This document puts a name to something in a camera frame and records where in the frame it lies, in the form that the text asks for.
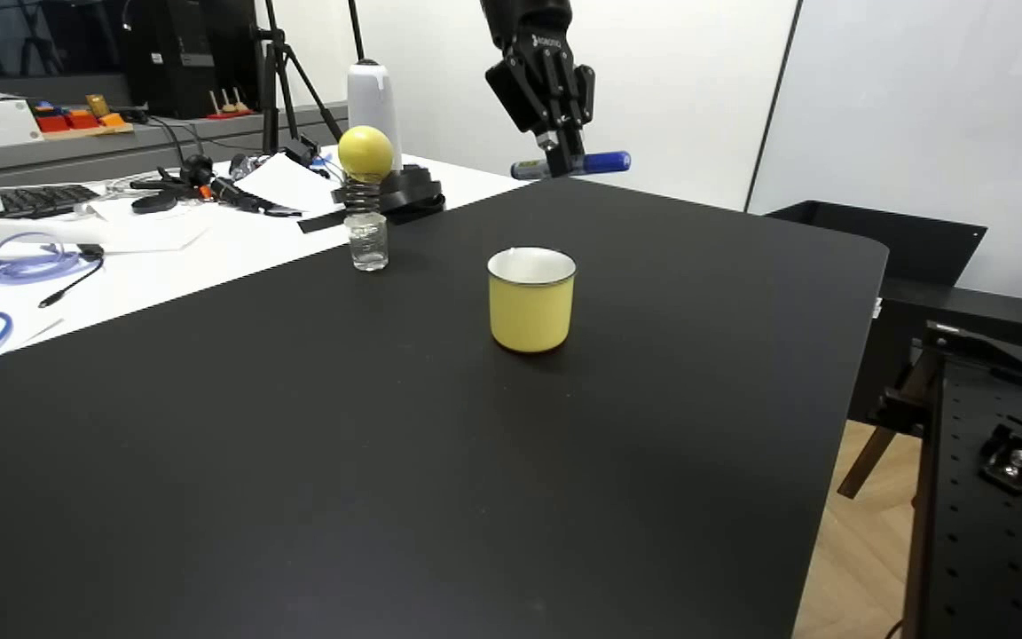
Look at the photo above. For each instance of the black flat strip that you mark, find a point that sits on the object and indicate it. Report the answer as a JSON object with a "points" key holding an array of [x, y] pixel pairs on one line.
{"points": [[324, 219]]}

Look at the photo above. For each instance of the grey workbench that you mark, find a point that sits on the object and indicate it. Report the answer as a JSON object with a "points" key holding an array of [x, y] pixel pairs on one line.
{"points": [[123, 147]]}

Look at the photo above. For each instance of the white paper sheet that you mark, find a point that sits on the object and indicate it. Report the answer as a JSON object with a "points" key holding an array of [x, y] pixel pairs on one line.
{"points": [[286, 181]]}

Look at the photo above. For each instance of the clear glass jar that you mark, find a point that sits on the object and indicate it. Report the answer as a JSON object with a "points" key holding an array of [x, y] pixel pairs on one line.
{"points": [[367, 243]]}

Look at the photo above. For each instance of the Franka robot arm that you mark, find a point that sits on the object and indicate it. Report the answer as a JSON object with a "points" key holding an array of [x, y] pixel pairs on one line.
{"points": [[527, 17]]}

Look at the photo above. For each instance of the black cabinet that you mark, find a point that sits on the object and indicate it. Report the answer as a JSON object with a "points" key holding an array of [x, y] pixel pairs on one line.
{"points": [[186, 54]]}

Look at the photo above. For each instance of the black thin pole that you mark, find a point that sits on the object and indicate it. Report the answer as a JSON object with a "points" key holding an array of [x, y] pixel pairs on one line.
{"points": [[357, 30]]}

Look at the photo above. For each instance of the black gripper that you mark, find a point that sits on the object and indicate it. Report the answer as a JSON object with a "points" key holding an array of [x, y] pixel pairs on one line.
{"points": [[533, 82]]}

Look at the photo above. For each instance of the black keyboard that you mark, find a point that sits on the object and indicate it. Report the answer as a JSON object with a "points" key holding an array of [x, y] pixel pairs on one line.
{"points": [[43, 201]]}

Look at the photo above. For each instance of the light blue tube coil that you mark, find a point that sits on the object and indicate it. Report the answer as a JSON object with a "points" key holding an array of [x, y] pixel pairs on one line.
{"points": [[17, 270]]}

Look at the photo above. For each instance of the yellow enamel mug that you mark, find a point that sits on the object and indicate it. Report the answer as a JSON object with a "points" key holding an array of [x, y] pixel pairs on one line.
{"points": [[529, 313]]}

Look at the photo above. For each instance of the blue marker pen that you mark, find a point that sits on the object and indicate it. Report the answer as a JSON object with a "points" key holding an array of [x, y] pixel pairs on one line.
{"points": [[609, 162]]}

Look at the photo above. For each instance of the red tray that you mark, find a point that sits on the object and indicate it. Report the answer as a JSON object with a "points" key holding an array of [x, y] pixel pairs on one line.
{"points": [[61, 122]]}

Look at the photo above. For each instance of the brown wooden leg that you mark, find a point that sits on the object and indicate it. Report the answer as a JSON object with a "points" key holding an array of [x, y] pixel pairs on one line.
{"points": [[884, 430]]}

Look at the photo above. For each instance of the black perforated breadboard table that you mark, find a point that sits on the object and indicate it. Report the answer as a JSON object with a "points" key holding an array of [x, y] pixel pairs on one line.
{"points": [[993, 555]]}

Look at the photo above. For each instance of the black tripod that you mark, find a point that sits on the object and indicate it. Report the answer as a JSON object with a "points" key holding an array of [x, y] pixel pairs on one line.
{"points": [[286, 82]]}

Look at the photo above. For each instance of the orange block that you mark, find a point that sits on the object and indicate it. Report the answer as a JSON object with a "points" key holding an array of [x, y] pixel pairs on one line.
{"points": [[114, 122]]}

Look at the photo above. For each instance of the white cylindrical bottle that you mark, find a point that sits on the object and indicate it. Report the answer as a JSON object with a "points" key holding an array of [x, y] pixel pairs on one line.
{"points": [[371, 94]]}

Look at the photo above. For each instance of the black side table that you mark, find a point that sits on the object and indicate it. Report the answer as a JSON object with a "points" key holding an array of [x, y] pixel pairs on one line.
{"points": [[889, 243]]}

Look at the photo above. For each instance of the black gadget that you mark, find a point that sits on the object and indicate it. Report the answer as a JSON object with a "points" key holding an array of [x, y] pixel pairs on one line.
{"points": [[417, 194]]}

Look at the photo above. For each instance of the black clamp bar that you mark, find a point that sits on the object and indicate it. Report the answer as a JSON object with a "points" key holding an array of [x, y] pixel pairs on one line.
{"points": [[985, 351]]}

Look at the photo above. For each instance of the yellow ball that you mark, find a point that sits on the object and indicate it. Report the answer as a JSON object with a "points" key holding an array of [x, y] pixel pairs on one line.
{"points": [[367, 154]]}

